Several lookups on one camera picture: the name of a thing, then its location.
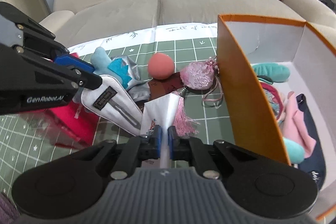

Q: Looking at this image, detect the orange cardboard box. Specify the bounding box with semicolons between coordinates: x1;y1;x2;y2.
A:
215;15;335;223

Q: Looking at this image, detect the green grid table mat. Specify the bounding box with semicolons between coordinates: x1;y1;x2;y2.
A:
1;23;234;197

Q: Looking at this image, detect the brown leather piece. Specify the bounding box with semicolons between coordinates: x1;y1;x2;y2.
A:
148;72;187;101

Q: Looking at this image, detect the blue plush toy red ball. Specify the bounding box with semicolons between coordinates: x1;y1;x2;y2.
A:
91;47;175;91

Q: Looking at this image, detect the white printed small box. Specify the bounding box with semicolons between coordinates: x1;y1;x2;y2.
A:
140;93;180;168

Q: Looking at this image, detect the beige sofa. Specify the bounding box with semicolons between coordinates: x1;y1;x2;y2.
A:
41;0;335;47

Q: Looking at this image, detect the navy blue cap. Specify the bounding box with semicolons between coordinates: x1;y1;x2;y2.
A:
296;94;326;190

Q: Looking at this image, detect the red lidded clear toy box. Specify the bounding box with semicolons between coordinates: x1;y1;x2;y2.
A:
44;52;98;148

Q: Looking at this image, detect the pink brocade pouch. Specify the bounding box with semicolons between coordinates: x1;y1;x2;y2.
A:
173;57;224;136

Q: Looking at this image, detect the pink soft cloth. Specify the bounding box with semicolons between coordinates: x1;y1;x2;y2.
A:
280;91;314;164

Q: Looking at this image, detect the teal plush doll bag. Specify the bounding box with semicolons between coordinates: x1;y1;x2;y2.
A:
252;62;306;166

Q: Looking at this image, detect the silver grey cloth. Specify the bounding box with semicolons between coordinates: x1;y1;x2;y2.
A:
108;55;150;102

